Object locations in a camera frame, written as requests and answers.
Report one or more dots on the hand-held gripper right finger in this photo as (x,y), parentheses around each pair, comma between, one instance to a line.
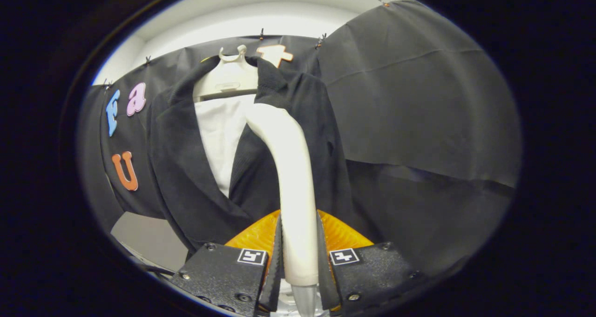
(323,270)

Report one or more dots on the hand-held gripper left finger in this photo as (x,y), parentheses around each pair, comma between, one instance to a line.
(277,270)

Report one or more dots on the white garment steamer head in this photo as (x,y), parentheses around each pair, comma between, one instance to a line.
(295,191)

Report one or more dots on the black blazer jacket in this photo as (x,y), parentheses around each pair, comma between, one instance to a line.
(186,168)

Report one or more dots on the grey cabinet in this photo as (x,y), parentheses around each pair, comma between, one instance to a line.
(149,238)

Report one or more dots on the white fabric ironing panel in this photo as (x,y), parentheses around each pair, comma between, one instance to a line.
(219,131)

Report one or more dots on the black backdrop cloth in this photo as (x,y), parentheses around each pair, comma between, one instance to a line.
(419,98)

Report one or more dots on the white plastic hanger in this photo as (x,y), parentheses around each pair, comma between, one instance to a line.
(228,79)

